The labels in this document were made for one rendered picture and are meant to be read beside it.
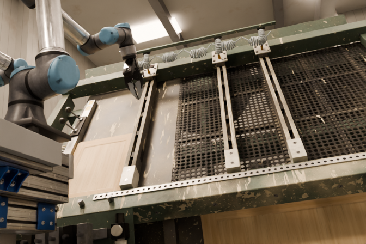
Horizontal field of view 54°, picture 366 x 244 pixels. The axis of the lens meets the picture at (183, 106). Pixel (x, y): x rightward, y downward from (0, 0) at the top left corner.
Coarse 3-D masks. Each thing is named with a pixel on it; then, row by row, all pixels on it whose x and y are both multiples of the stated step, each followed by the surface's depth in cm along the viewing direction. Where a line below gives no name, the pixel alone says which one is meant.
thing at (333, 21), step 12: (300, 24) 289; (312, 24) 287; (324, 24) 284; (336, 24) 282; (240, 36) 297; (252, 36) 294; (276, 36) 290; (192, 48) 303; (156, 60) 306; (168, 60) 304; (96, 72) 315; (108, 72) 312
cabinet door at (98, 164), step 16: (80, 144) 213; (96, 144) 208; (112, 144) 205; (128, 144) 201; (80, 160) 200; (96, 160) 196; (112, 160) 192; (80, 176) 187; (96, 176) 184; (112, 176) 181; (80, 192) 176; (96, 192) 173
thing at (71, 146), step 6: (96, 102) 254; (90, 108) 243; (84, 114) 238; (90, 114) 240; (84, 126) 228; (72, 138) 216; (78, 138) 217; (72, 144) 211; (66, 150) 207; (72, 150) 207
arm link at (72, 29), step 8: (24, 0) 139; (32, 0) 139; (32, 8) 143; (64, 16) 151; (64, 24) 152; (72, 24) 155; (64, 32) 156; (72, 32) 156; (80, 32) 158; (88, 32) 164; (72, 40) 161; (80, 40) 160; (88, 40) 162; (80, 48) 166; (88, 48) 164; (96, 48) 164
